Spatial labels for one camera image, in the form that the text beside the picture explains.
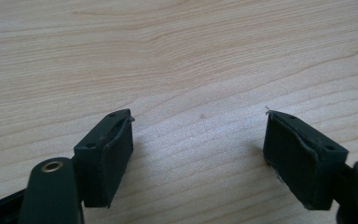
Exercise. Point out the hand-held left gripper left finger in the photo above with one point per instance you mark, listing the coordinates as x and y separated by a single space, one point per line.
102 163

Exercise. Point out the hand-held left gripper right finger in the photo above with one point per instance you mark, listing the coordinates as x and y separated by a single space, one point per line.
301 160

